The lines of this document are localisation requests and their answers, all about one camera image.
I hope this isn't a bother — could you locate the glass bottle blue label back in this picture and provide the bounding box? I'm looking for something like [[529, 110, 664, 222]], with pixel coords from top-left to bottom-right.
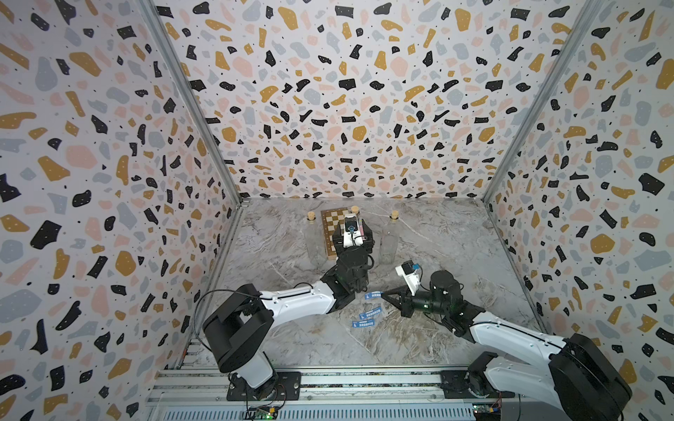
[[304, 212, 328, 268]]

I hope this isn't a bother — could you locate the clear glass bottle with cork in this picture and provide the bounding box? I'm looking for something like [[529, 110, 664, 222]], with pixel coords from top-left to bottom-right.
[[380, 210, 399, 265]]

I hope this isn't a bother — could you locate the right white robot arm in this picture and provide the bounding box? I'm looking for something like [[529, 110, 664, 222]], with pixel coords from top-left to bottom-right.
[[381, 264, 633, 420]]

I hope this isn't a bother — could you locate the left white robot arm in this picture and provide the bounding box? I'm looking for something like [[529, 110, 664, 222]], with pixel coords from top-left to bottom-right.
[[202, 215, 375, 395]]

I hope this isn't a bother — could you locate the wooden chessboard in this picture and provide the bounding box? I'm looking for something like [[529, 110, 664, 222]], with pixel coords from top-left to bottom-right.
[[321, 207, 349, 261]]

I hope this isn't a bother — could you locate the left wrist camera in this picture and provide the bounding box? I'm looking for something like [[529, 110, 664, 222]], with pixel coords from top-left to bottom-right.
[[342, 213, 364, 248]]

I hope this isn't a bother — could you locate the left metal corner post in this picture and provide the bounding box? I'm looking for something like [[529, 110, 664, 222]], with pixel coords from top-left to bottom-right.
[[138, 0, 242, 208]]

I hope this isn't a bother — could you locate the metal corner post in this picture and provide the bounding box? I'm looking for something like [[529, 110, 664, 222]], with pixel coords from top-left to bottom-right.
[[482, 0, 603, 205], [138, 0, 242, 208]]

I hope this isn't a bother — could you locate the right metal corner post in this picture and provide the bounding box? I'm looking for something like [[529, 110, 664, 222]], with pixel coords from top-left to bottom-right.
[[482, 0, 603, 205]]

